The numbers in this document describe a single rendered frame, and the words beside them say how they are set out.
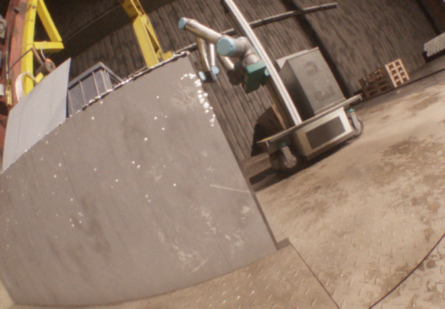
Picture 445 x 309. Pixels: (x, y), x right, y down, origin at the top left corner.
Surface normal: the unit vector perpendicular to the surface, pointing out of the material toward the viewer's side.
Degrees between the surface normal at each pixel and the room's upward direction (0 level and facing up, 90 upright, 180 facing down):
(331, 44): 90
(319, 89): 90
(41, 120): 72
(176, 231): 90
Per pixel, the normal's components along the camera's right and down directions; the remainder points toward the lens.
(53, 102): -0.11, -0.35
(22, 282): 0.03, -0.07
